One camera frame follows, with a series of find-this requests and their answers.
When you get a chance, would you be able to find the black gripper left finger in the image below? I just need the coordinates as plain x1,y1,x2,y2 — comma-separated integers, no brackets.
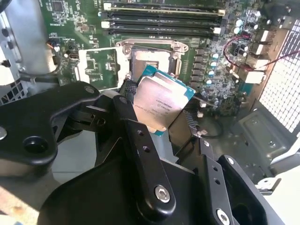
0,78,178,220

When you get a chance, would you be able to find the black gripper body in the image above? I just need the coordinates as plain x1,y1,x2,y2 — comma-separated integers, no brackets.
37,137,214,225

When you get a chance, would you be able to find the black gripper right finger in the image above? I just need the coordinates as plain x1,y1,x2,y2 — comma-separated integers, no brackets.
167,109,285,225

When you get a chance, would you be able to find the thin wire locking lever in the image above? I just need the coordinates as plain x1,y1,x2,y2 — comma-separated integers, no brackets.
133,43,187,53
194,95,218,109

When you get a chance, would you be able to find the metal socket cover frame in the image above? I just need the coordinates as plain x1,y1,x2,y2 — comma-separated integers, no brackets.
78,46,129,91

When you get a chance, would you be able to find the silver CPU green edge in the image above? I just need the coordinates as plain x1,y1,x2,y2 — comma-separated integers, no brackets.
133,64,196,136

